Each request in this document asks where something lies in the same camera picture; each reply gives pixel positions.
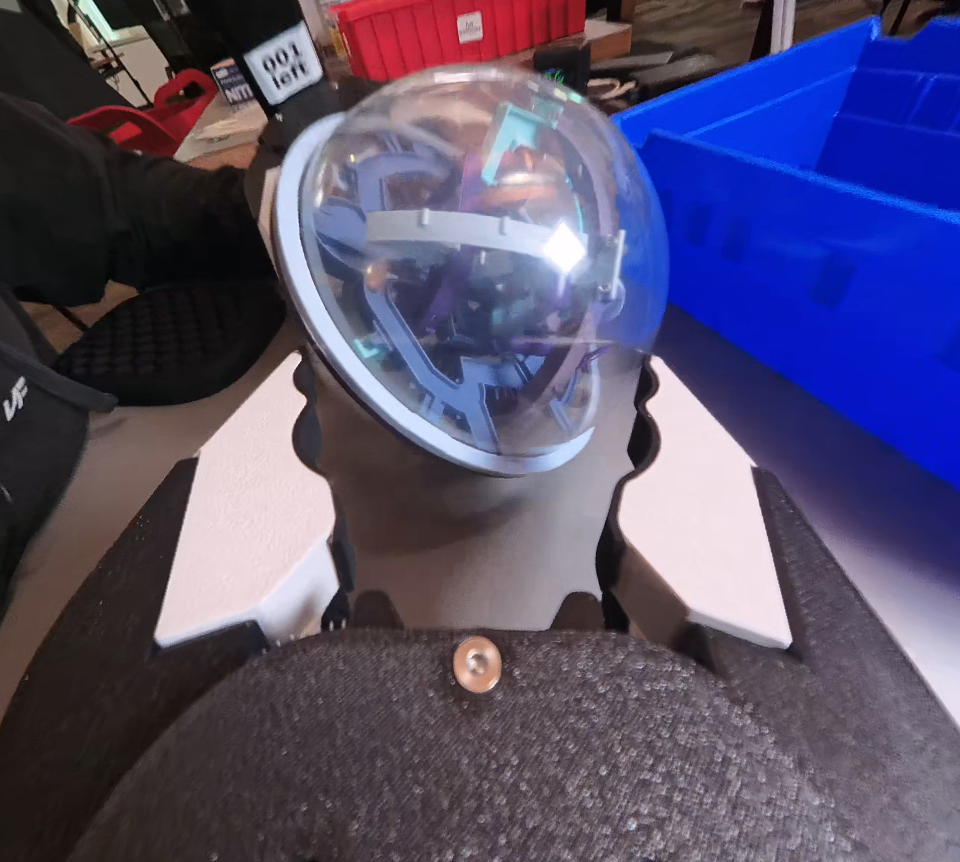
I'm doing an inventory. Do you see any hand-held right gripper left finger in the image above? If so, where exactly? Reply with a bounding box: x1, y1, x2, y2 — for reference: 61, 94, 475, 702
155, 352, 346, 648

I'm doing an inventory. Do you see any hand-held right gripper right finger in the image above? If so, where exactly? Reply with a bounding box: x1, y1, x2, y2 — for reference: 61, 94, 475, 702
600, 360, 793, 648

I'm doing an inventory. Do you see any clear maze ball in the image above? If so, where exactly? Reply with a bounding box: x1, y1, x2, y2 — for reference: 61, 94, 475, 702
273, 64, 672, 477

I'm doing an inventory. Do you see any person's left forearm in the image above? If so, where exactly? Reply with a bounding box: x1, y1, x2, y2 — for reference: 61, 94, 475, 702
0, 90, 279, 308

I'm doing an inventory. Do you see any glove box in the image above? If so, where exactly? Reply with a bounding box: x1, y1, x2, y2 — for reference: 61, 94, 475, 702
210, 60, 256, 105

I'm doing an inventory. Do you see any red carry bag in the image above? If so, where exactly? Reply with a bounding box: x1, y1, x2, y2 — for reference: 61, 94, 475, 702
68, 67, 219, 158

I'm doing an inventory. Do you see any black mesh chair seat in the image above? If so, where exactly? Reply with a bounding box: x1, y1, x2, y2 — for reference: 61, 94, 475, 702
53, 277, 294, 408

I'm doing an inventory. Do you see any red plastic bin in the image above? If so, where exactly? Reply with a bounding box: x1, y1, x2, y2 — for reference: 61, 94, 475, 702
327, 0, 601, 83

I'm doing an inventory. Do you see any small black device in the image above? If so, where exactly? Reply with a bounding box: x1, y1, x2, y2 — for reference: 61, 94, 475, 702
533, 40, 589, 95

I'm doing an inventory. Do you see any blue plastic tray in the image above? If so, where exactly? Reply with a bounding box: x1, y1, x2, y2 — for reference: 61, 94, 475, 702
612, 15, 960, 488

